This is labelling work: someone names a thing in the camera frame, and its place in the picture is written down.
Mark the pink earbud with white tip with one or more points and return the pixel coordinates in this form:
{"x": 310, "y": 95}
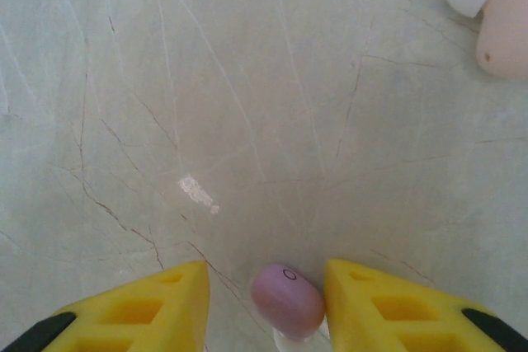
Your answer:
{"x": 503, "y": 18}

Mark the purple egg-shaped object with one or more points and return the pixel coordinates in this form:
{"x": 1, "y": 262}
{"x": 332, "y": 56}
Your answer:
{"x": 284, "y": 298}

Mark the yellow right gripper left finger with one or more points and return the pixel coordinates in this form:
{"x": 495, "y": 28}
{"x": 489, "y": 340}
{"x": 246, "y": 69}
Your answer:
{"x": 136, "y": 315}

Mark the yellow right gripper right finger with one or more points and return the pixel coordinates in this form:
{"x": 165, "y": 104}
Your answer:
{"x": 396, "y": 315}

